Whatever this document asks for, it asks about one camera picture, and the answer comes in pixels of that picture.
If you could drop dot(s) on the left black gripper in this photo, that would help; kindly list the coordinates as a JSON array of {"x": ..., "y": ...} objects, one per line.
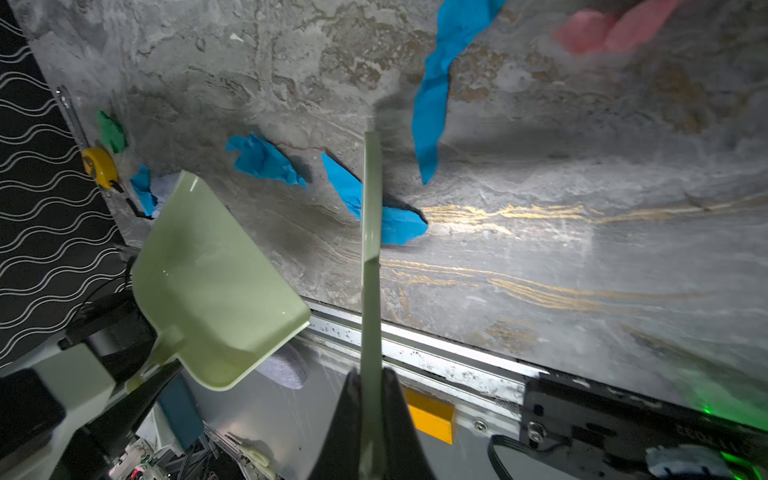
[{"x": 71, "y": 407}]

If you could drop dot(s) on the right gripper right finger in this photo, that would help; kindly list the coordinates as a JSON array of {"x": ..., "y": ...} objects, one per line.
[{"x": 404, "y": 456}]

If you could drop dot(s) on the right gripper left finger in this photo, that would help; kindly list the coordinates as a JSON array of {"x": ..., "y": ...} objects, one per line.
[{"x": 339, "y": 458}]

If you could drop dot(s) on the pale green brush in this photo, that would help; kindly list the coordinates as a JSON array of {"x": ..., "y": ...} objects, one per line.
[{"x": 372, "y": 452}]

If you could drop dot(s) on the pale green dustpan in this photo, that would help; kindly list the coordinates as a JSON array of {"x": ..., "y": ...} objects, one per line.
[{"x": 214, "y": 300}]

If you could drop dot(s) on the yellow block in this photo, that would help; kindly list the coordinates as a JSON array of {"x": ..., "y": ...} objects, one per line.
[{"x": 431, "y": 415}]

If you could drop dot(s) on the purple paper scrap left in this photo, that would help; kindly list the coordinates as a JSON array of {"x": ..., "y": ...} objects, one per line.
[{"x": 161, "y": 188}]

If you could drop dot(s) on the yellow tape measure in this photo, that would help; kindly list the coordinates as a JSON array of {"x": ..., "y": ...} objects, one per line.
[{"x": 99, "y": 165}]

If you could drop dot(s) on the green paper scrap left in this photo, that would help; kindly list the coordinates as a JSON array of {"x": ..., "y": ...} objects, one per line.
[{"x": 111, "y": 133}]

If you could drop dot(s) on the pink paper scrap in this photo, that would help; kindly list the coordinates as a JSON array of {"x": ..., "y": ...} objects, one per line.
[{"x": 590, "y": 31}]

